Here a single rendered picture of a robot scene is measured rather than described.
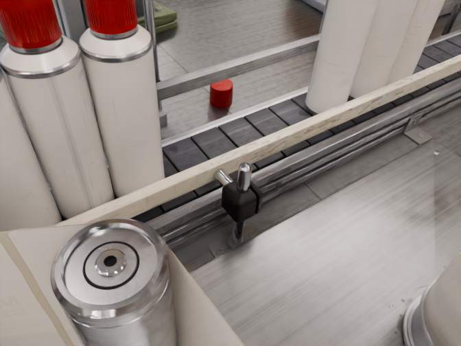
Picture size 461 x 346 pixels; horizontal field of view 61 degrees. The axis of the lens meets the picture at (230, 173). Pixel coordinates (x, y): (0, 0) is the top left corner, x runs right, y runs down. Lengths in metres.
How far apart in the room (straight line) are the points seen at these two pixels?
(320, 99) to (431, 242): 0.20
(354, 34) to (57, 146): 0.31
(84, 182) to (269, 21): 0.59
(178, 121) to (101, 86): 0.27
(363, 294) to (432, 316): 0.07
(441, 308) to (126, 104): 0.26
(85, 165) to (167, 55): 0.41
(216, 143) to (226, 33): 0.37
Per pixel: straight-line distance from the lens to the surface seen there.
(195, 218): 0.41
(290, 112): 0.51
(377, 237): 0.40
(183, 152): 0.44
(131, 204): 0.35
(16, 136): 0.31
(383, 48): 0.52
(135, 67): 0.30
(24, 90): 0.30
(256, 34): 0.80
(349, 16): 0.45
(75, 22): 0.44
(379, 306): 0.36
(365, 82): 0.54
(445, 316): 0.31
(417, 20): 0.56
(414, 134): 0.62
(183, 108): 0.59
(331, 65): 0.48
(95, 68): 0.30
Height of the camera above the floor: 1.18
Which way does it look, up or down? 46 degrees down
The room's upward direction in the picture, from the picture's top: 5 degrees clockwise
